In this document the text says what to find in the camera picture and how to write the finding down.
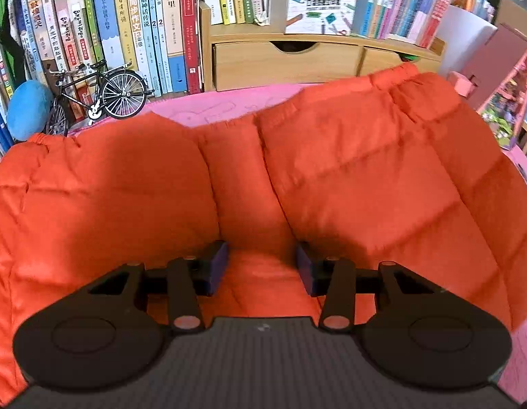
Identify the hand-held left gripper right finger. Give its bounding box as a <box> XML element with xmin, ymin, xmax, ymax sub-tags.
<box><xmin>296</xmin><ymin>243</ymin><xmax>438</xmax><ymax>332</ymax></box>

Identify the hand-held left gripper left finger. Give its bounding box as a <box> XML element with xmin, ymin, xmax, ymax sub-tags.
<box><xmin>88</xmin><ymin>241</ymin><xmax>229</xmax><ymax>334</ymax></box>

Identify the orange puffer jacket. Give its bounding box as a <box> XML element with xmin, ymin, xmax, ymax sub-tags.
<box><xmin>0</xmin><ymin>62</ymin><xmax>518</xmax><ymax>408</ymax></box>

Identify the pink blanket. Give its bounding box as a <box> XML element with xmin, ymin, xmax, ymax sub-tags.
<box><xmin>66</xmin><ymin>82</ymin><xmax>527</xmax><ymax>406</ymax></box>

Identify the black model bicycle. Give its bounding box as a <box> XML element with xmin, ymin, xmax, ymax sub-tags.
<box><xmin>44</xmin><ymin>58</ymin><xmax>156</xmax><ymax>138</ymax></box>

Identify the wooden drawer organizer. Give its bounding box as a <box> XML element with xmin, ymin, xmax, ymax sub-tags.
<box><xmin>199</xmin><ymin>0</ymin><xmax>448</xmax><ymax>93</ymax></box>

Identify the blue plush ball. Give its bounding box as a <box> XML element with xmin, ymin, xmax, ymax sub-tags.
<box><xmin>6</xmin><ymin>79</ymin><xmax>55</xmax><ymax>143</ymax></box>

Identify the row of colourful paperback books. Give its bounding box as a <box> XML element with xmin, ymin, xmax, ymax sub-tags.
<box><xmin>15</xmin><ymin>0</ymin><xmax>203</xmax><ymax>100</ymax></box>

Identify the white patterned box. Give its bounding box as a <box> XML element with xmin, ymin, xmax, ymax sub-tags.
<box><xmin>269</xmin><ymin>0</ymin><xmax>359</xmax><ymax>36</ymax></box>

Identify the pink toy house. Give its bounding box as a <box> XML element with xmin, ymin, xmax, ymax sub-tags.
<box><xmin>448</xmin><ymin>22</ymin><xmax>527</xmax><ymax>151</ymax></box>

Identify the white board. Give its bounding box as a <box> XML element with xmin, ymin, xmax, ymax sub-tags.
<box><xmin>433</xmin><ymin>3</ymin><xmax>499</xmax><ymax>74</ymax></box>

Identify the row of pastel books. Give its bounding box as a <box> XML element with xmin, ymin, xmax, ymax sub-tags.
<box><xmin>350</xmin><ymin>0</ymin><xmax>497</xmax><ymax>50</ymax></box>

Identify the cardboard box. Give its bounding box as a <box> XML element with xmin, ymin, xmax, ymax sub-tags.
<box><xmin>492</xmin><ymin>0</ymin><xmax>527</xmax><ymax>46</ymax></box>

